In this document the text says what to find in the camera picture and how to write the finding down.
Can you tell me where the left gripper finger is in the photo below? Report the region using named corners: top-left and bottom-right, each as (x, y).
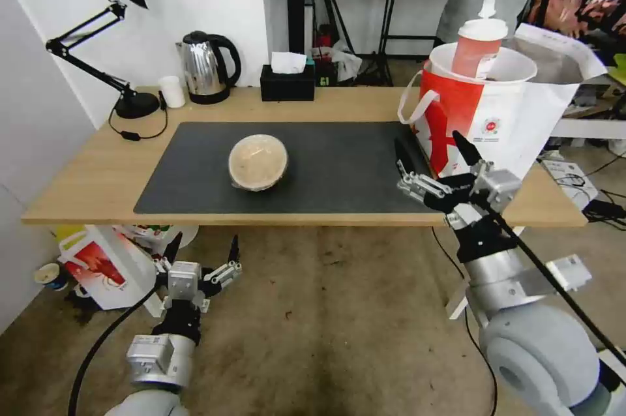
top-left (203, 234), bottom-right (243, 293)
top-left (152, 231), bottom-right (183, 285)

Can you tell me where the white table leg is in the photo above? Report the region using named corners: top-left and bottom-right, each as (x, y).
top-left (445, 278), bottom-right (472, 322)
top-left (140, 284), bottom-right (165, 318)

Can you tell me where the white plastic bag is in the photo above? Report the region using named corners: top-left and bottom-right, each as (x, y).
top-left (331, 42), bottom-right (364, 82)

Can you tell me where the black light stand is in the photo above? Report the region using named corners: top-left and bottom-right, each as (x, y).
top-left (374, 0), bottom-right (443, 87)

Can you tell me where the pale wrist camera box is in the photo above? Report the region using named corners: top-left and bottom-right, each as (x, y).
top-left (471, 168), bottom-right (523, 207)
top-left (168, 261), bottom-right (204, 301)

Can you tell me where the lidded takeout bowl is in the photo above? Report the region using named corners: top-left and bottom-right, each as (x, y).
top-left (227, 134), bottom-right (291, 192)

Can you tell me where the black tissue box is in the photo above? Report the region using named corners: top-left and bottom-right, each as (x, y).
top-left (260, 63), bottom-right (317, 103)

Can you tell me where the black teal box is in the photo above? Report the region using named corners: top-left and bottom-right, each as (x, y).
top-left (306, 57), bottom-right (339, 88)

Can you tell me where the steel electric kettle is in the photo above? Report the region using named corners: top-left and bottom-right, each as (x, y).
top-left (175, 30), bottom-right (243, 106)

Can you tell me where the white tissue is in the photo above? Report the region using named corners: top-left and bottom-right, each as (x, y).
top-left (270, 51), bottom-right (307, 76)

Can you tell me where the white cup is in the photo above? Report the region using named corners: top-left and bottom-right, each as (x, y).
top-left (157, 75), bottom-right (187, 110)

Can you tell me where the black desk mat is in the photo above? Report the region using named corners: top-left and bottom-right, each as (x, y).
top-left (132, 121), bottom-right (454, 215)

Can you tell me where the red drink cup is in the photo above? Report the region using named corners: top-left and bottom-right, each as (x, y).
top-left (451, 19), bottom-right (509, 80)

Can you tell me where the blue paper cup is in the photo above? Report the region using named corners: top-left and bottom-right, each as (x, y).
top-left (33, 263), bottom-right (70, 293)

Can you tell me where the black desk lamp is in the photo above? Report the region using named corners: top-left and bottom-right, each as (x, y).
top-left (45, 0), bottom-right (163, 119)

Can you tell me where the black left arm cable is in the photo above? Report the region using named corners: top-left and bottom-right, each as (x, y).
top-left (68, 288), bottom-right (168, 416)

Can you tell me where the white cardboard box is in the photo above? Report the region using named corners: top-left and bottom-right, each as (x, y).
top-left (540, 155), bottom-right (599, 203)

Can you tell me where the red white paper bag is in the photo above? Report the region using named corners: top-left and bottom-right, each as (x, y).
top-left (57, 225), bottom-right (163, 311)

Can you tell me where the black tripod stand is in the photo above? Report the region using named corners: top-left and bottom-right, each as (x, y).
top-left (287, 0), bottom-right (355, 87)

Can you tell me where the black lamp cord with switch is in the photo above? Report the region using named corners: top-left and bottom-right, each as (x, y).
top-left (108, 91), bottom-right (170, 143)

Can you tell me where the white red takeout bag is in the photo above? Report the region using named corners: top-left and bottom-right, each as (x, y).
top-left (396, 22), bottom-right (608, 180)

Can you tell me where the printed plastic bag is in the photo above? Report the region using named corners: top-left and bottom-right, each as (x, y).
top-left (113, 224), bottom-right (200, 256)

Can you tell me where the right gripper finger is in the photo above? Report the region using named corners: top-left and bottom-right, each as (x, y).
top-left (452, 130), bottom-right (493, 187)
top-left (393, 136), bottom-right (444, 203)

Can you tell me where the black power adapter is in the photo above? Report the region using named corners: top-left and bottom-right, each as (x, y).
top-left (582, 198), bottom-right (626, 229)

